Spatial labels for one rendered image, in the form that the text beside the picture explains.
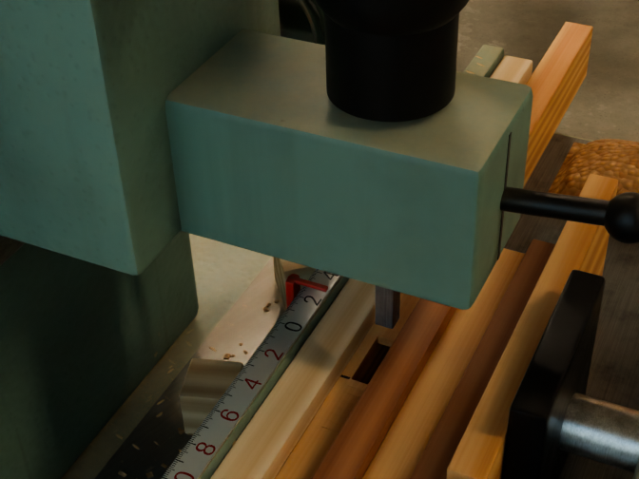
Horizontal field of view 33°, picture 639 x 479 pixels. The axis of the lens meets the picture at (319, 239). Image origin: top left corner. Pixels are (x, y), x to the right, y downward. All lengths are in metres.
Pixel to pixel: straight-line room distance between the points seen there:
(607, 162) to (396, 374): 0.25
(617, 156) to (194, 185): 0.31
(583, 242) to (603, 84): 2.16
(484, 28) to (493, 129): 2.46
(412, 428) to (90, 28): 0.21
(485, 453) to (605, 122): 2.13
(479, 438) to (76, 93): 0.20
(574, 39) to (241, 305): 0.30
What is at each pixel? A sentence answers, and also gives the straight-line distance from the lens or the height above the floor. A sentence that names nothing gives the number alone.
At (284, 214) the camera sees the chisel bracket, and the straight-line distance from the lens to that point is 0.44.
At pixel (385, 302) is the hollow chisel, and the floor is 0.97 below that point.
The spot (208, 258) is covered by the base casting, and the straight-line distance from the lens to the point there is 0.79.
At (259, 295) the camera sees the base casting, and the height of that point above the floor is 0.80.
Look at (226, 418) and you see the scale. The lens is 0.46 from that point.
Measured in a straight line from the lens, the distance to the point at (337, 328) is 0.50.
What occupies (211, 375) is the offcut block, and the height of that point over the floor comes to 0.83.
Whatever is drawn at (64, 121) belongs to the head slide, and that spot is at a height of 1.07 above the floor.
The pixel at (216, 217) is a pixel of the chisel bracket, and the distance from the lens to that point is 0.46.
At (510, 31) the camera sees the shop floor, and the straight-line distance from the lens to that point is 2.87.
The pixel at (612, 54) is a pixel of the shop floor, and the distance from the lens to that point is 2.80.
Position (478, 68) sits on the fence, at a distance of 0.70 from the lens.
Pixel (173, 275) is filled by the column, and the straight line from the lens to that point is 0.69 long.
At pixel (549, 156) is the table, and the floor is 0.90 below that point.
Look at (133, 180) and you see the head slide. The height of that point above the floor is 1.05.
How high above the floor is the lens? 1.29
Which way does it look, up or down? 38 degrees down
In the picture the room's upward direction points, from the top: 2 degrees counter-clockwise
